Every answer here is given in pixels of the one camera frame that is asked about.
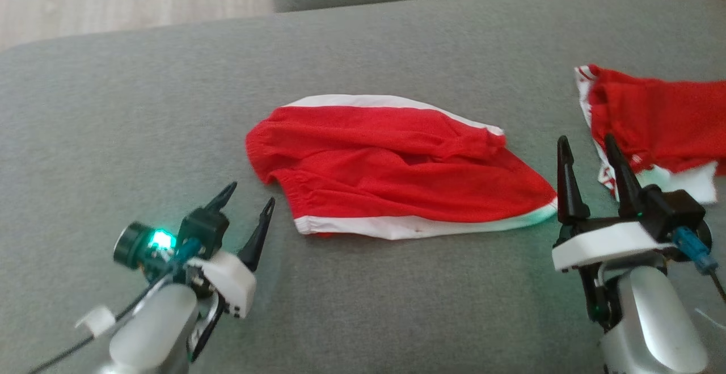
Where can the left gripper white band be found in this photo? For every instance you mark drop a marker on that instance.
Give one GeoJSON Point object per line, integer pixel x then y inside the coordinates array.
{"type": "Point", "coordinates": [232, 286]}

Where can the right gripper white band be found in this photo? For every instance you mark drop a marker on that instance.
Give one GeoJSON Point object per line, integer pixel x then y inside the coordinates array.
{"type": "Point", "coordinates": [607, 243]}

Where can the red Bulls 23 jersey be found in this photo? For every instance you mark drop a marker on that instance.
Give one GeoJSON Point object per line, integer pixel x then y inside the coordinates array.
{"type": "Point", "coordinates": [663, 118]}

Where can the red shorts with white stripes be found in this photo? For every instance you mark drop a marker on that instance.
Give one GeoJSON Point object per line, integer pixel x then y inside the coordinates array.
{"type": "Point", "coordinates": [397, 169]}

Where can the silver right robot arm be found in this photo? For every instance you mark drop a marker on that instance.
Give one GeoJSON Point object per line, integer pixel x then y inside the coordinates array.
{"type": "Point", "coordinates": [652, 323]}

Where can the large grey sofa seat cushion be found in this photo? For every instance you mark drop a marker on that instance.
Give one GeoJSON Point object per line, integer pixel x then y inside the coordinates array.
{"type": "Point", "coordinates": [368, 294]}

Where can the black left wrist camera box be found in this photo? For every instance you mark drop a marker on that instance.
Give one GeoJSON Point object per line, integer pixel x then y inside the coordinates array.
{"type": "Point", "coordinates": [205, 229]}

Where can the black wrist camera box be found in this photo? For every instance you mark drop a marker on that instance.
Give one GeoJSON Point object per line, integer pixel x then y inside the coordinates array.
{"type": "Point", "coordinates": [205, 229]}
{"type": "Point", "coordinates": [675, 212]}

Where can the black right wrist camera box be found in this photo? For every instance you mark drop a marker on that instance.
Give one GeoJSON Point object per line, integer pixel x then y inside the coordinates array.
{"type": "Point", "coordinates": [675, 212]}

